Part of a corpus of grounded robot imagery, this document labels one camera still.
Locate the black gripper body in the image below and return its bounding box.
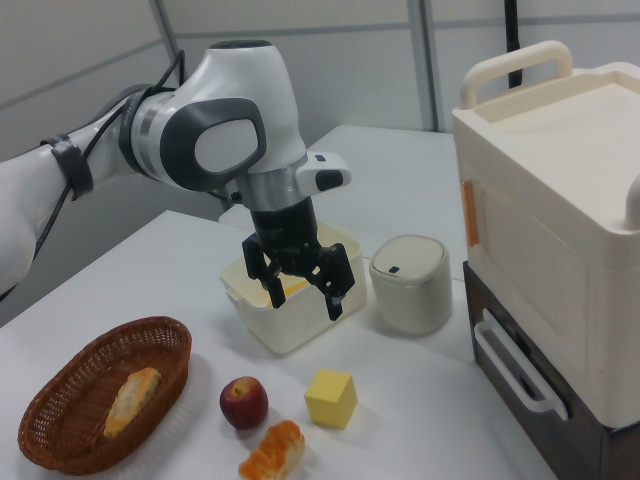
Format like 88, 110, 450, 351
249, 197, 322, 275

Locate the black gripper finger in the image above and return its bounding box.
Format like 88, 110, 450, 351
242, 234, 288, 309
308, 243, 357, 322

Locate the yellow cube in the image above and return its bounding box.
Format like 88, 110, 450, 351
303, 368, 359, 430

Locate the yellow toy banana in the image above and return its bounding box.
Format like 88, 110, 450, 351
272, 277, 311, 307

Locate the white open plastic box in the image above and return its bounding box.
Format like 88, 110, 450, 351
219, 222, 369, 357

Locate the small cream lidded bin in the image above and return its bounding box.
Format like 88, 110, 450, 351
368, 234, 454, 337

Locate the red toy apple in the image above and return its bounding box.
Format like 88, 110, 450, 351
219, 376, 270, 431

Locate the orange topped toy bread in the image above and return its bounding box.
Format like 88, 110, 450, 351
237, 419, 306, 480

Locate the toy bread roll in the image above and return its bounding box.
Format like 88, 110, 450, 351
103, 367, 164, 440

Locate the cream plastic crate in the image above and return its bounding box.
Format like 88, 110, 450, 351
452, 40, 640, 429

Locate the brown wicker basket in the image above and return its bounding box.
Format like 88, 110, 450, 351
17, 315, 194, 476

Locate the dark brown drawer crate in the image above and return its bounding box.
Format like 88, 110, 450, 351
462, 262, 640, 480

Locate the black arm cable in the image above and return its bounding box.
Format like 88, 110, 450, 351
0, 48, 242, 306

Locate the black camera stand pole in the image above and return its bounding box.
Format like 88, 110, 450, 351
501, 0, 525, 89

